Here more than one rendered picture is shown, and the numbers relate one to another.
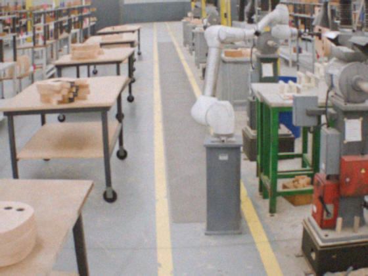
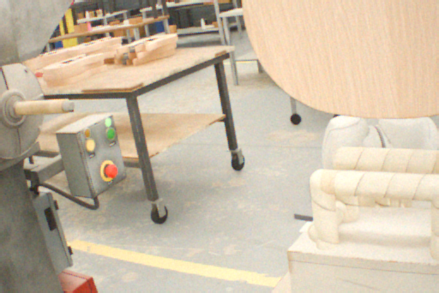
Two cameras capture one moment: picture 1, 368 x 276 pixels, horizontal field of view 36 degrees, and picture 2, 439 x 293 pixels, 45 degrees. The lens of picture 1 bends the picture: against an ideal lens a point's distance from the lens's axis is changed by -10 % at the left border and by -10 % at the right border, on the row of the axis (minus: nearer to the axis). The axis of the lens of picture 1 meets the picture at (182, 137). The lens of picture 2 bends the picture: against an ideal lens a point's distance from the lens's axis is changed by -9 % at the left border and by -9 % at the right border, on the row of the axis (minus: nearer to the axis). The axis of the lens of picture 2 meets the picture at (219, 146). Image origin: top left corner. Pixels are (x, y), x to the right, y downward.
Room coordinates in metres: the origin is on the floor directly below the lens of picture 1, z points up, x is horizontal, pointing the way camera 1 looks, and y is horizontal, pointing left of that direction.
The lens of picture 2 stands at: (5.00, -1.82, 1.48)
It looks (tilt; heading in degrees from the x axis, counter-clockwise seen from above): 18 degrees down; 127
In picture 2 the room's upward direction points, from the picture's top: 10 degrees counter-clockwise
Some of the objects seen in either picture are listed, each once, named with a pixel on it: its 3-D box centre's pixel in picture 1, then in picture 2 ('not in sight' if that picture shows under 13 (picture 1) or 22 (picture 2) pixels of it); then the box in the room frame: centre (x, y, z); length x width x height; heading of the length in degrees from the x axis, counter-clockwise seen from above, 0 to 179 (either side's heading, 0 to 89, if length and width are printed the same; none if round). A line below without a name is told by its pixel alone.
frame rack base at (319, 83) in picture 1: (322, 86); (393, 282); (4.78, -1.17, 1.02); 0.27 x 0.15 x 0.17; 2
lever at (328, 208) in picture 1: (325, 207); not in sight; (3.42, -0.88, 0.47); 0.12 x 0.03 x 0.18; 92
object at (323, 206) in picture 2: not in sight; (324, 214); (4.69, -1.21, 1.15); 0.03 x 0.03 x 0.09
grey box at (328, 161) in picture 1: (330, 129); (27, 192); (3.56, -0.92, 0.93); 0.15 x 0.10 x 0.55; 2
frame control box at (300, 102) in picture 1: (311, 116); (73, 166); (3.70, -0.82, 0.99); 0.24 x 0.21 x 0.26; 2
